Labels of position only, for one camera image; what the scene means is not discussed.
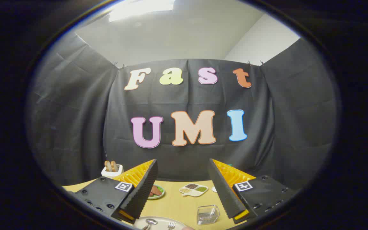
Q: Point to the ceiling light panel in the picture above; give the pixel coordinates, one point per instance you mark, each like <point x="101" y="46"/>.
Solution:
<point x="139" y="9"/>

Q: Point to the white divided snack dish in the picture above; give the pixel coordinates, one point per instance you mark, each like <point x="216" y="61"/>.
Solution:
<point x="193" y="191"/>

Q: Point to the large white plate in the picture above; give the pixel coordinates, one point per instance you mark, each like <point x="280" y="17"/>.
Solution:
<point x="161" y="223"/>

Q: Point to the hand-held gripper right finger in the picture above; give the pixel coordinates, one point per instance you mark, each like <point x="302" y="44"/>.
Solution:
<point x="224" y="191"/>

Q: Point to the pale green food plate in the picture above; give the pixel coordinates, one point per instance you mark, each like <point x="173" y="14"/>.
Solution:
<point x="160" y="195"/>

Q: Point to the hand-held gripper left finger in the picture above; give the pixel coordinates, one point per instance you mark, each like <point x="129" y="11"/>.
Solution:
<point x="141" y="191"/>

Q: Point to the white toaster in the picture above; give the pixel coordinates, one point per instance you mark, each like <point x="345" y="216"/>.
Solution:
<point x="109" y="174"/>

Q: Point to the brown meat slice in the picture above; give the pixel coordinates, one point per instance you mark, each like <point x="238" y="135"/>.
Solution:
<point x="156" y="191"/>

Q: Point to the toast slice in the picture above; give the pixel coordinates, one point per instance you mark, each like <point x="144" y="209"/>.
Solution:
<point x="108" y="166"/>
<point x="114" y="166"/>

